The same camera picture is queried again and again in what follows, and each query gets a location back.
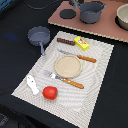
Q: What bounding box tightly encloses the grey pot with handles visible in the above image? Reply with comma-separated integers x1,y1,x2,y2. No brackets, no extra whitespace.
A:
79,1,106,24

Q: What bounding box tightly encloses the yellow butter box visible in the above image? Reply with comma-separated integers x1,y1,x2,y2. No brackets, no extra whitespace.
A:
74,36,89,51

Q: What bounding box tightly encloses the round wooden plate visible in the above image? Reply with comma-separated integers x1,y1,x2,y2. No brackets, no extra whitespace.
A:
55,55,82,78

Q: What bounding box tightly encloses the wooden handled knife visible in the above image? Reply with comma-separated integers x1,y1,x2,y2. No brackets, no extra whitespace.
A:
58,49,97,63

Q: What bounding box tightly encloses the cream bowl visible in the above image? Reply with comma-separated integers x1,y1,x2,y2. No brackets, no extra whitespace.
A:
117,4,128,30

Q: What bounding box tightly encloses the brown toy sausage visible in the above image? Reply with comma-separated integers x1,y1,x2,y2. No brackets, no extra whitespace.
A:
57,38,75,46

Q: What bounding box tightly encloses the wooden handled fork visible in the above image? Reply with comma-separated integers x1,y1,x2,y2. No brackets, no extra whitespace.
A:
43,70,84,89

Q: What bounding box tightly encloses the white toy fish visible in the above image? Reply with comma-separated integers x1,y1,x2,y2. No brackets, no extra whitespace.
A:
27,75,39,95

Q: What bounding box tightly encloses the black round burner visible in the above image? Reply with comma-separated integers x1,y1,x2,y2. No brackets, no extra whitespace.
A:
59,9,76,19

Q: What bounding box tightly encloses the small grey saucepan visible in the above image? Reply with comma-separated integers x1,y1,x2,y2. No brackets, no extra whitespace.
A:
28,26,50,56

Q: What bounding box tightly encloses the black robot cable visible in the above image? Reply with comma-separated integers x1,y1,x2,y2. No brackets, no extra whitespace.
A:
21,0,64,10

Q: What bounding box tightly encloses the red toy tomato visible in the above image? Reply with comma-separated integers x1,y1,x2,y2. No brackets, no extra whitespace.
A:
43,86,58,100

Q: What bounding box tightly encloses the beige woven placemat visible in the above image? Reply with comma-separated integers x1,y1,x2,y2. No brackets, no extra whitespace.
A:
12,31,113,128

